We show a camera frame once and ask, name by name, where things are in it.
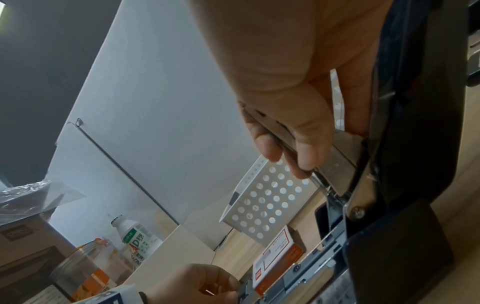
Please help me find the white partition panel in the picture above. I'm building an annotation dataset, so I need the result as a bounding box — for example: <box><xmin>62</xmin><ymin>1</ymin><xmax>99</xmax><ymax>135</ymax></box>
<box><xmin>44</xmin><ymin>0</ymin><xmax>263</xmax><ymax>287</ymax></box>

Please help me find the white perforated metal organizer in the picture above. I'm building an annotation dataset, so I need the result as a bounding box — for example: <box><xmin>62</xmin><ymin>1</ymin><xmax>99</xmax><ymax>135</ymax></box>
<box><xmin>219</xmin><ymin>70</ymin><xmax>346</xmax><ymax>242</ymax></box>

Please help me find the white bottle green label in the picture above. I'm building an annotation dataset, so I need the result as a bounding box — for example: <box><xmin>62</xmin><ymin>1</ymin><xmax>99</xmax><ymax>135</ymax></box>
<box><xmin>110</xmin><ymin>215</ymin><xmax>164</xmax><ymax>268</ymax></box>

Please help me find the red and white box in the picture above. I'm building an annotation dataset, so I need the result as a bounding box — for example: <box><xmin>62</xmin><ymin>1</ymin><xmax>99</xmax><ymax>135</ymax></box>
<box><xmin>252</xmin><ymin>225</ymin><xmax>305</xmax><ymax>292</ymax></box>

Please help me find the person's right hand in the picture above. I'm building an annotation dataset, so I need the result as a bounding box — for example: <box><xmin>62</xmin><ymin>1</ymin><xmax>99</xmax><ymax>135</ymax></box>
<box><xmin>187</xmin><ymin>0</ymin><xmax>393</xmax><ymax>180</ymax></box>

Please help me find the black cable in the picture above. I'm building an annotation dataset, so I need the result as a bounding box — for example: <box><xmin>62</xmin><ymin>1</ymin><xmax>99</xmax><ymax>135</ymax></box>
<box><xmin>211</xmin><ymin>230</ymin><xmax>231</xmax><ymax>266</ymax></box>

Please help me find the clear plastic bag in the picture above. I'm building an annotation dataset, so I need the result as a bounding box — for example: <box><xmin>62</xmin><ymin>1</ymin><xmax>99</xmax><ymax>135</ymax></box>
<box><xmin>0</xmin><ymin>179</ymin><xmax>88</xmax><ymax>227</ymax></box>

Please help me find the clear jar orange label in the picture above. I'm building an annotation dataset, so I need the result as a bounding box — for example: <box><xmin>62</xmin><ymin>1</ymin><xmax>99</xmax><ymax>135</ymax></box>
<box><xmin>48</xmin><ymin>237</ymin><xmax>126</xmax><ymax>301</ymax></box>

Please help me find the black heavy duty stapler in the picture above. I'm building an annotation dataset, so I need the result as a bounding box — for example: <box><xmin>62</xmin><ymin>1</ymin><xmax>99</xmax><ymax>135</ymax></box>
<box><xmin>237</xmin><ymin>0</ymin><xmax>480</xmax><ymax>304</ymax></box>

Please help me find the brown cardboard box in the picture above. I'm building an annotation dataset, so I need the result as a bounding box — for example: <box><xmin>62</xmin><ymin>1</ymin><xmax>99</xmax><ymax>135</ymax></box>
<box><xmin>0</xmin><ymin>212</ymin><xmax>78</xmax><ymax>304</ymax></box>

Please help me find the person's left hand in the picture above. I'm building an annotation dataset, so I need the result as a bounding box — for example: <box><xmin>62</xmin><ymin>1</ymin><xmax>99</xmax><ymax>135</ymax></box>
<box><xmin>144</xmin><ymin>262</ymin><xmax>242</xmax><ymax>304</ymax></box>

